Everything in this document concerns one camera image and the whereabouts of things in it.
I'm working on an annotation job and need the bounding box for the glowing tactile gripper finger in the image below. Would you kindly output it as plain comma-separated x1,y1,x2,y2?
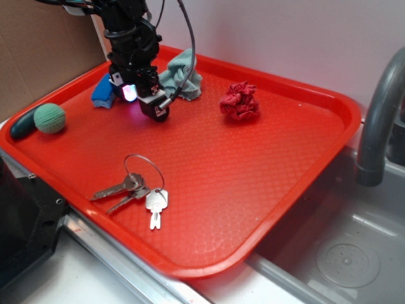
121,84,138,103

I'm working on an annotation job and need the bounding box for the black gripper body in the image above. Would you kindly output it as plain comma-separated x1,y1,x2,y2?
107,51,158,95

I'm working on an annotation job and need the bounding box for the black gripper finger with sensor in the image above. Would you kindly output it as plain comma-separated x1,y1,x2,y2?
138,89,170,122

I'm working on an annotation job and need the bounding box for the blue sponge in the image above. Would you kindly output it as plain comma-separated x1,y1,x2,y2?
91,73,116,109

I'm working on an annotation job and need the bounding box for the green dimpled ball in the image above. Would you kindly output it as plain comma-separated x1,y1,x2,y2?
34,103,66,134

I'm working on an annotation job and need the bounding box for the silver key bunch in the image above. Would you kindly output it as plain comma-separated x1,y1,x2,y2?
90,154,169,231

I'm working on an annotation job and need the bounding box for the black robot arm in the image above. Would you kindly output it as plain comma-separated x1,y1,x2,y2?
49,1,169,122

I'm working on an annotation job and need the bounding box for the light blue crumpled cloth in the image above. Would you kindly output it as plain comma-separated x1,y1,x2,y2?
159,48,203,101

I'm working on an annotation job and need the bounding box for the red crumpled cloth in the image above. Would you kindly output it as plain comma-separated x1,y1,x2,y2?
219,81,259,120

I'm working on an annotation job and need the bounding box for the brown cardboard panel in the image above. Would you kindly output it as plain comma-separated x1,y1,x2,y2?
1,1,106,120

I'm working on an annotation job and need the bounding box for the red plastic tray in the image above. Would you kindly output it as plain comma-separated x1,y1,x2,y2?
1,56,361,279

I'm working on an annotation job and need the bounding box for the dark teal oval stone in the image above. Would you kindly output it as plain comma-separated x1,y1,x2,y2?
9,106,38,140

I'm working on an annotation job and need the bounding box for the black box appliance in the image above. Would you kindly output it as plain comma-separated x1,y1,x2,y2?
1,160,67,291

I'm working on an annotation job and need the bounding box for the grey faucet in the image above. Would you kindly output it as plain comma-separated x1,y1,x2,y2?
355,48,404,187

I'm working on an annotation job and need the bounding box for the grey sink basin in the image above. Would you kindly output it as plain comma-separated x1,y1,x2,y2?
247,148,404,303

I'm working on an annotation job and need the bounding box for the grey braided cable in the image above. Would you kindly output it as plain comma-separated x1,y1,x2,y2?
169,0,197,104

